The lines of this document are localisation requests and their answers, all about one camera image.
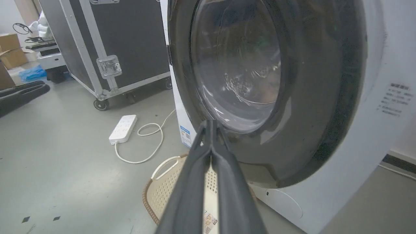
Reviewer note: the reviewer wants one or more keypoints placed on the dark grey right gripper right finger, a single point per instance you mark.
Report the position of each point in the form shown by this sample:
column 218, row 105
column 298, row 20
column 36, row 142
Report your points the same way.
column 234, row 198

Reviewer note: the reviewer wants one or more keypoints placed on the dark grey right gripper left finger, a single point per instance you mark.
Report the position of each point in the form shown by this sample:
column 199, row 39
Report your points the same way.
column 185, row 195

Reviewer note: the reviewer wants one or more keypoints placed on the washing machine door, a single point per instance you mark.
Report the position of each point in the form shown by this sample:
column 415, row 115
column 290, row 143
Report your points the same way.
column 292, row 97

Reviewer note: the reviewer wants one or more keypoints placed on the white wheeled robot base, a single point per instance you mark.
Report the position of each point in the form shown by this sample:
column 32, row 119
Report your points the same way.
column 48, row 52

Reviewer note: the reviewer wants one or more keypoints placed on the white washing machine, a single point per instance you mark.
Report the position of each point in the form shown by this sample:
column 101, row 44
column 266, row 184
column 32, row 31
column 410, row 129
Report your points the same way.
column 357, row 130

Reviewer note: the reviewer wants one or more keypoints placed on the beige laundry basket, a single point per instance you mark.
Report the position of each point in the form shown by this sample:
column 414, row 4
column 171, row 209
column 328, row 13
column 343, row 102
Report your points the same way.
column 165, row 191

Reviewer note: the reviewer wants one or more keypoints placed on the white power strip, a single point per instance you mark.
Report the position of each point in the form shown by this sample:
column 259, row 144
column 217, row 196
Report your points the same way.
column 146, row 143
column 123, row 128

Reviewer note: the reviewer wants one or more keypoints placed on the black flight case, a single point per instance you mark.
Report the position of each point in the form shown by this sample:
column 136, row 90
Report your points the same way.
column 123, row 42

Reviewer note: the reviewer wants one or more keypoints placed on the dark grey pointed gripper fingers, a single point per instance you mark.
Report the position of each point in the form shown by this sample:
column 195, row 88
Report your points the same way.
column 19, row 96

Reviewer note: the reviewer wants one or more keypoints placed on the blue plastic bag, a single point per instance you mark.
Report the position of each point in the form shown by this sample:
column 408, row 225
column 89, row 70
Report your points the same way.
column 32, row 73

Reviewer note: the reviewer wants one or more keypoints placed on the brown cardboard box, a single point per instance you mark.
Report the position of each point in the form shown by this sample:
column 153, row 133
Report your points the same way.
column 6, row 78

